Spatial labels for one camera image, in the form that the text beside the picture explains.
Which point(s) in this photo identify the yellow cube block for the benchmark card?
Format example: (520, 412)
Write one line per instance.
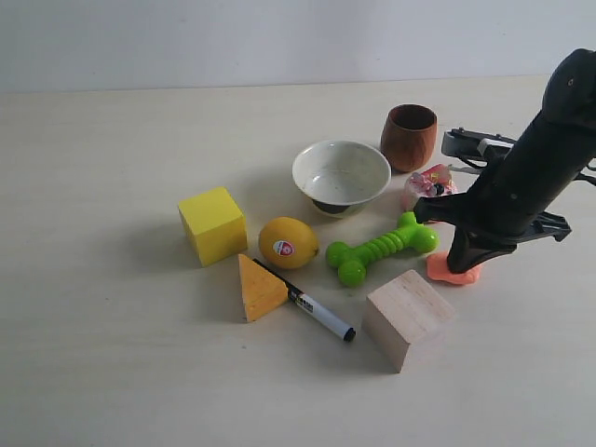
(214, 225)

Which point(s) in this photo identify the plain wooden cube block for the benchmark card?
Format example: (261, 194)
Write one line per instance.
(405, 318)

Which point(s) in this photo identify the white ceramic bowl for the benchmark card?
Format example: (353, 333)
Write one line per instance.
(340, 177)

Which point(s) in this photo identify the orange-pink foam blob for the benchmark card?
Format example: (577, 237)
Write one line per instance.
(437, 269)

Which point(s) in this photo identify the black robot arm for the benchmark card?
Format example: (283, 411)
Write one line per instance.
(560, 140)

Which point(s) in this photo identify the yellow cheese wedge toy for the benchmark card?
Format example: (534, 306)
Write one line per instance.
(262, 292)

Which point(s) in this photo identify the brown wooden cup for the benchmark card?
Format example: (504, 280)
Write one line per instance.
(409, 136)

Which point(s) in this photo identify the green rubber bone toy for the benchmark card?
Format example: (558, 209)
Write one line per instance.
(351, 262)

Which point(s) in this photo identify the black white marker pen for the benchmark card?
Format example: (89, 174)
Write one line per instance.
(313, 308)

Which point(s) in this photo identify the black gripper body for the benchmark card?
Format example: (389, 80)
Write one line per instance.
(490, 213)

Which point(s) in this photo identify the pink white cake squishy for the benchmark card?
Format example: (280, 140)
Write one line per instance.
(435, 181)

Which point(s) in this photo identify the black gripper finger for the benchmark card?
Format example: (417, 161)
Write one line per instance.
(469, 250)

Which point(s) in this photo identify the yellow lemon with sticker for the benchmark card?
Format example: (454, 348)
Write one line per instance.
(288, 243)

